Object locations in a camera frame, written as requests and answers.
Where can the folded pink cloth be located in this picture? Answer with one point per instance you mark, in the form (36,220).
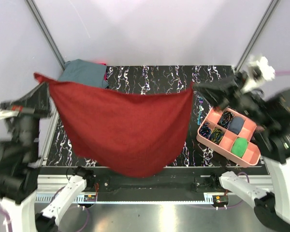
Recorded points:
(101,69)

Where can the dark red cloth napkin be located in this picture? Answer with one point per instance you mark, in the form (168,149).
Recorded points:
(134,135)

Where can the fork with teal handle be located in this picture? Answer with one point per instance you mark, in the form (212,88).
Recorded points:
(200,111)

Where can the blue dotted rolled sock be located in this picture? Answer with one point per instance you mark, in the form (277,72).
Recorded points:
(205,130)

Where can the left aluminium frame post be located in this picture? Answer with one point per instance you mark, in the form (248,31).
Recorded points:
(45,31)

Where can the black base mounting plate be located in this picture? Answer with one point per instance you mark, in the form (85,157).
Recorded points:
(173,184)

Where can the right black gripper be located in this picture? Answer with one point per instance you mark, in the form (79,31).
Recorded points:
(219,94)

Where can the dark patterned rolled sock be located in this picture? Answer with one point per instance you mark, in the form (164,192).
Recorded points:
(225,119)

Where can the right aluminium frame post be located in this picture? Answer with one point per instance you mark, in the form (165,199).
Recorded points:
(257,32)

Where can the yellow blue rolled sock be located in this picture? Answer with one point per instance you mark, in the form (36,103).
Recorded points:
(216,135)

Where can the pink divided organizer tray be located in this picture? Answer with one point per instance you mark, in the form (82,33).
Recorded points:
(224,145)

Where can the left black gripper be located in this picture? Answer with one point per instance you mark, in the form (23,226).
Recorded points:
(36,101)

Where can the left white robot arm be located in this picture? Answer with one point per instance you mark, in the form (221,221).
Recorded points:
(18,177)

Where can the grey-blue rolled sock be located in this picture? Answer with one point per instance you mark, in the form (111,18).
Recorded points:
(236,125)

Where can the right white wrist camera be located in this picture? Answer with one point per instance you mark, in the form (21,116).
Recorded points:
(258,70)

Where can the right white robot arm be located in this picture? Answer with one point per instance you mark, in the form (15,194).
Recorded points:
(272,208)

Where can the green rolled sock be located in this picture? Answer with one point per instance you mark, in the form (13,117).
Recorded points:
(239,147)

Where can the aluminium frame post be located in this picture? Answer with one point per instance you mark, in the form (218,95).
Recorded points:
(257,32)
(45,31)

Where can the folded grey-blue cloth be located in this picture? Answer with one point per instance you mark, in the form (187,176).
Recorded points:
(82,72)

